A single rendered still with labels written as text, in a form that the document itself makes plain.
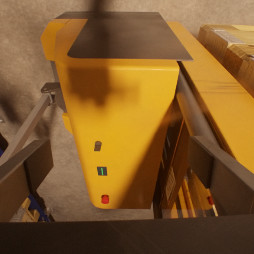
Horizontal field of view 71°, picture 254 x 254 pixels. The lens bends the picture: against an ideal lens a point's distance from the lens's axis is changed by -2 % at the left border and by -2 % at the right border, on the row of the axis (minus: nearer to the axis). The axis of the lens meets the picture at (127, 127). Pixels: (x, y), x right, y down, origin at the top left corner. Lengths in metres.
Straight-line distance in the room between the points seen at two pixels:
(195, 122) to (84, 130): 0.37
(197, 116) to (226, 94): 0.13
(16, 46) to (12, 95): 0.46
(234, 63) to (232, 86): 0.16
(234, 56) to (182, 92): 0.28
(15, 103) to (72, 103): 1.36
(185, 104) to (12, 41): 1.37
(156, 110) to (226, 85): 0.20
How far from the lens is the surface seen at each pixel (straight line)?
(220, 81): 0.60
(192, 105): 0.46
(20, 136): 0.93
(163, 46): 0.66
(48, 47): 1.14
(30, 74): 1.67
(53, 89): 1.18
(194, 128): 0.40
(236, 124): 0.43
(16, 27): 1.57
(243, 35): 0.95
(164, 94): 0.53
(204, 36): 1.02
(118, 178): 0.82
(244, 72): 0.67
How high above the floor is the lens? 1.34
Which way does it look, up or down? 49 degrees down
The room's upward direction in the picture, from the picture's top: 179 degrees counter-clockwise
